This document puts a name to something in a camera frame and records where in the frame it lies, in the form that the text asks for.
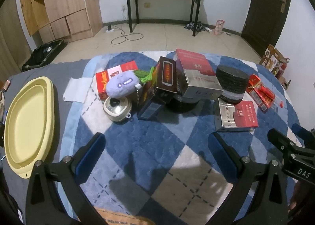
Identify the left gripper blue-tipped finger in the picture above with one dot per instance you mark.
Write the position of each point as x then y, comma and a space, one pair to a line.
304, 134

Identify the wooden cabinet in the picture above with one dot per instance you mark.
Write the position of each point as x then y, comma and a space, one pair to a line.
71, 20

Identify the green plastic clip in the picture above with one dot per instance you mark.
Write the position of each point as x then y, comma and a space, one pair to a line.
144, 76

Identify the cream round case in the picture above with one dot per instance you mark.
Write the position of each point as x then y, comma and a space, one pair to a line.
117, 110

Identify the large red silver box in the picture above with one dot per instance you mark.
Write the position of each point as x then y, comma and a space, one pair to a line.
196, 77

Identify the yellow plastic basin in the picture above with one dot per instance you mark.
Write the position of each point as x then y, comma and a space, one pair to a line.
30, 126

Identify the black suitcase on floor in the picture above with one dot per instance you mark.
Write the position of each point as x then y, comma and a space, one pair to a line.
44, 54

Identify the red white gift box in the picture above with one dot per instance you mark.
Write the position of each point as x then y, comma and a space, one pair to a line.
103, 77

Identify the small red cigarette pack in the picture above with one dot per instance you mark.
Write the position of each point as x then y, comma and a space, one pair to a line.
262, 95

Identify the blue checkered rug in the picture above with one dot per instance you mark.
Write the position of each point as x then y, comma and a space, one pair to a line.
162, 168

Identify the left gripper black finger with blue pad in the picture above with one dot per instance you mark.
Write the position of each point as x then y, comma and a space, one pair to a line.
258, 195
43, 203

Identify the purple plush toy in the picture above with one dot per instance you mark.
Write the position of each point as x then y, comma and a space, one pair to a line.
123, 84

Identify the dark brown tall box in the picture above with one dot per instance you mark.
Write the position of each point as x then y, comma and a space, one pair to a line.
159, 90

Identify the black foam cylinder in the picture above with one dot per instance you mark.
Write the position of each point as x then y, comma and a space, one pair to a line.
233, 82
179, 104

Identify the white cloth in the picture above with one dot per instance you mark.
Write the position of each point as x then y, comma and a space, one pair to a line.
77, 89

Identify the red lighter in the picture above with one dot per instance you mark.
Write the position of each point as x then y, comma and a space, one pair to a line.
276, 98

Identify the pink package on floor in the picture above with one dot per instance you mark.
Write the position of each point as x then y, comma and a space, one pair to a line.
219, 27

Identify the cardboard box of goods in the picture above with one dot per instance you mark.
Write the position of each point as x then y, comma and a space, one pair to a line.
275, 63

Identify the dark door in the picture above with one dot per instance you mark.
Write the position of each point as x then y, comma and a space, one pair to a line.
264, 23

